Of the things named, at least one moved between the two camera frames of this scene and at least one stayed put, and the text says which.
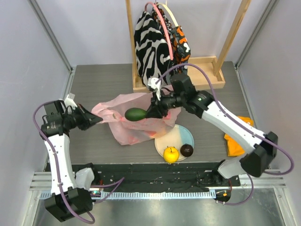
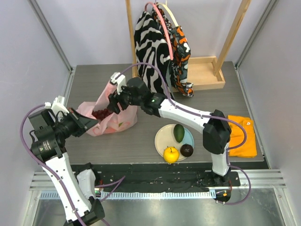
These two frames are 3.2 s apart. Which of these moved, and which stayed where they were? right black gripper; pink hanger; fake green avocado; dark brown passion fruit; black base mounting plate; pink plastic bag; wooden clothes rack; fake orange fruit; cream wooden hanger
Moved: fake green avocado; pink plastic bag; right black gripper
Stayed: wooden clothes rack; dark brown passion fruit; black base mounting plate; cream wooden hanger; fake orange fruit; pink hanger
